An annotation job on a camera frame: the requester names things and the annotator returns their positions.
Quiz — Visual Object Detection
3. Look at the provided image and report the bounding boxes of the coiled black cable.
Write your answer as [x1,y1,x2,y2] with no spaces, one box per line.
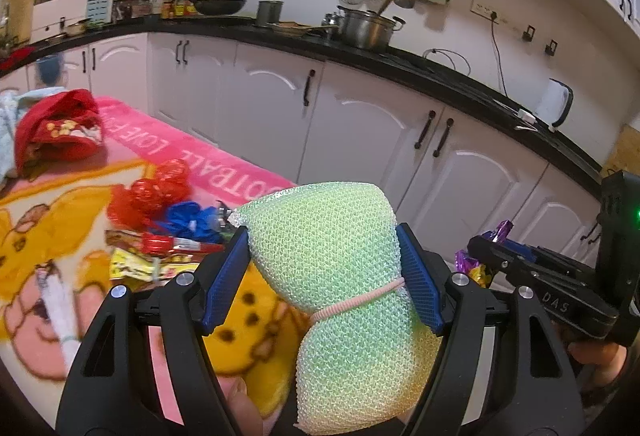
[424,48,472,76]

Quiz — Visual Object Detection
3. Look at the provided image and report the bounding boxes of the blue plastic wrapper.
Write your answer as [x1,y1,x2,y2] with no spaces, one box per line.
[162,200,226,242]

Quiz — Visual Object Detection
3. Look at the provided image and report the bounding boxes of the pink printed blanket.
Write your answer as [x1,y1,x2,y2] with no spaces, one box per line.
[0,94,301,427]

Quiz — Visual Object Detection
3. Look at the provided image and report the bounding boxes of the red cloth bag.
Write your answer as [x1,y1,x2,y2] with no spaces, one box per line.
[14,89,107,177]

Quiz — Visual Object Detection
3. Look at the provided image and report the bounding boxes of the white wall outlet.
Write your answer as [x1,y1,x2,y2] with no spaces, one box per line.
[470,0,501,20]

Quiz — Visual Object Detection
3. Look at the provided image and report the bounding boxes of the black power cable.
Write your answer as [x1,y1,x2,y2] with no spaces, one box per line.
[489,16,512,96]

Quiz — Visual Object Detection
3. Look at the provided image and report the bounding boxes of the wooden cutting board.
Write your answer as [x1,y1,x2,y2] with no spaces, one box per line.
[2,0,39,42]

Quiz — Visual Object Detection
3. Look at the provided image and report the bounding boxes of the row of condiment bottles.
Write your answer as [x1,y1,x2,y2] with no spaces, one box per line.
[112,0,198,20]

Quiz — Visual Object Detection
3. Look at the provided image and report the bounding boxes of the shallow metal plate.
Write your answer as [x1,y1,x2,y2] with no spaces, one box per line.
[272,21,326,38]

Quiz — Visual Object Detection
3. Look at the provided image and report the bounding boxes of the black wok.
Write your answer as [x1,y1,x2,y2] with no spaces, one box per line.
[167,0,248,16]

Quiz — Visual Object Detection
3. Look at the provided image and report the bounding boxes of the steel canister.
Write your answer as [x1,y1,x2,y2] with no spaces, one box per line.
[256,0,284,28]

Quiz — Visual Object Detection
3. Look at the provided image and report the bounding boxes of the pink elastic band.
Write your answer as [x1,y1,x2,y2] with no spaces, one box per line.
[307,279,406,322]

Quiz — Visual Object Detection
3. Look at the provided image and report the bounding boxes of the white pleated plastic wrapper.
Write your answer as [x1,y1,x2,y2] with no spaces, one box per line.
[35,265,82,353]

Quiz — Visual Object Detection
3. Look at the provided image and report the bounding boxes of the purple foil candy wrapper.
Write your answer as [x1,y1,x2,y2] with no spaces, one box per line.
[454,220,516,289]

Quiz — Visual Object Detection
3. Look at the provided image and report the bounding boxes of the light blue utensil holder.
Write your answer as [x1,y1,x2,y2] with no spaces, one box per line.
[86,0,112,23]

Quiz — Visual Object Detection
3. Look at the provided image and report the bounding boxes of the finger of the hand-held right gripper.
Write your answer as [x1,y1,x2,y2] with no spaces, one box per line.
[520,243,600,269]
[466,235,601,297]

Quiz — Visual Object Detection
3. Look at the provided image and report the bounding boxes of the light blue cloth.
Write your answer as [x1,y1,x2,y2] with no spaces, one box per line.
[0,89,31,182]

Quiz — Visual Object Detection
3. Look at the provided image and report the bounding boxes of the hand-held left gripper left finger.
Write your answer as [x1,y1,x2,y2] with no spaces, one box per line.
[55,225,251,436]

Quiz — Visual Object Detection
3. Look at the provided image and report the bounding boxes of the large steel pot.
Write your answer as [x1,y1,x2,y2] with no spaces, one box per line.
[336,6,406,51]

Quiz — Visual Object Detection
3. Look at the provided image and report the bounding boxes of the white electric kettle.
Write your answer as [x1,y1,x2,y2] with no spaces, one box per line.
[532,77,575,129]

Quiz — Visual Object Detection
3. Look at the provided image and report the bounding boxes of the white lower kitchen cabinets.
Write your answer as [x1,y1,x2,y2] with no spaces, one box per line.
[0,31,616,297]

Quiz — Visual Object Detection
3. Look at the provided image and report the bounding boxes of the yellow snack packet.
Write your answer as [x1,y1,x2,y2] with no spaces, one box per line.
[107,249,201,286]

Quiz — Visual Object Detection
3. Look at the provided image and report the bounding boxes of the brown board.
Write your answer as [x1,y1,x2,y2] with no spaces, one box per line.
[600,121,640,177]

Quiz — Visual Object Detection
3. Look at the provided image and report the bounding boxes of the green mesh scrub sponge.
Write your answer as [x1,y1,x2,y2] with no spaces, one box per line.
[227,183,443,434]

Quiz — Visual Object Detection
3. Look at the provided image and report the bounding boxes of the person's right hand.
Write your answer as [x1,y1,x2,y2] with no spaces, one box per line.
[572,342,632,391]

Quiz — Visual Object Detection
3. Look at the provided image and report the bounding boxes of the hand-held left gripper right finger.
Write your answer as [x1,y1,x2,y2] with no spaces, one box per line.
[395,222,586,436]

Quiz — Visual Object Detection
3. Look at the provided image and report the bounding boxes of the blue plastic bucket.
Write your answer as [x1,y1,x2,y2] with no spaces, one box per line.
[35,59,68,90]

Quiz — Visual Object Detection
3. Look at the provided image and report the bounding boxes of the red snack packet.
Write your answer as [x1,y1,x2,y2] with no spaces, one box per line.
[142,232,226,256]

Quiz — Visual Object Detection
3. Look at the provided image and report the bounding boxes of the black kitchen countertop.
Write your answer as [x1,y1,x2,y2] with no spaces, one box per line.
[0,14,608,187]

